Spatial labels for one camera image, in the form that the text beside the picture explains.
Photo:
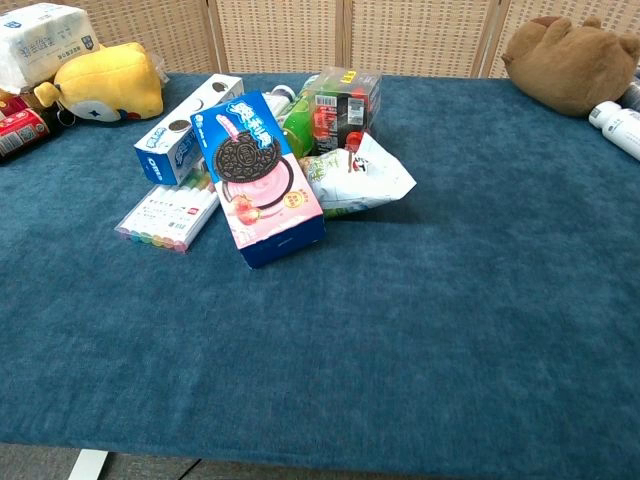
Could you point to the clear box red black items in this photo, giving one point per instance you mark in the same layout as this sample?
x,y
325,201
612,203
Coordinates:
x,y
345,107

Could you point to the white green snack bag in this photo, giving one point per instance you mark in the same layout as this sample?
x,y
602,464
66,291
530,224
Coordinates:
x,y
365,180

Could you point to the pink strawberry Oreo box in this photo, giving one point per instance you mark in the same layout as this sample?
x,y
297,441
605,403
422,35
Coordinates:
x,y
255,185

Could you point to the blue velvet tablecloth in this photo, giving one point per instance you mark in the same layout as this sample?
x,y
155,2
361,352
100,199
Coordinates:
x,y
350,325

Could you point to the green plastic bottle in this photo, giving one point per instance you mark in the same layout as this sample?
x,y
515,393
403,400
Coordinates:
x,y
295,130

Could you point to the white cylindrical tube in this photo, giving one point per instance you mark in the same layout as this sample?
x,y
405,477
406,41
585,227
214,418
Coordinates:
x,y
277,102

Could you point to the pastel highlighter pen pack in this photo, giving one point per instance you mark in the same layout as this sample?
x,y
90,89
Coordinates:
x,y
165,220

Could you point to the blue white Oreo box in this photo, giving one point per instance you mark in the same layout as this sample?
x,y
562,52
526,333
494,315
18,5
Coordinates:
x,y
175,145

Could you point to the woven rattan folding screen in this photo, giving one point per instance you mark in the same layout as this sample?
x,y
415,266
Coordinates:
x,y
350,35

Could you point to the yellow plush toy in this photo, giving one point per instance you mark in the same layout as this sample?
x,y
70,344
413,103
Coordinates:
x,y
112,85

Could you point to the dark cola bottle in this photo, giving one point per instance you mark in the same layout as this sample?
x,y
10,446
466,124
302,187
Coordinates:
x,y
50,120

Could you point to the brown plush bear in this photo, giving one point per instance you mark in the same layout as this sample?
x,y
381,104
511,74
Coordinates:
x,y
570,62

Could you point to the white plastic bottle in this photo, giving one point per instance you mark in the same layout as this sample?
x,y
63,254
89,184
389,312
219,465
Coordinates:
x,y
617,127

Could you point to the red drink can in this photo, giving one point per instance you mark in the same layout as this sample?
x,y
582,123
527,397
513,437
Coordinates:
x,y
20,131

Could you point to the white table leg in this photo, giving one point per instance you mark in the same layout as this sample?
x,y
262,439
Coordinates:
x,y
87,465

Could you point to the white tissue pack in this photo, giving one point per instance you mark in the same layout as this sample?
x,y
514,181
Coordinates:
x,y
42,42

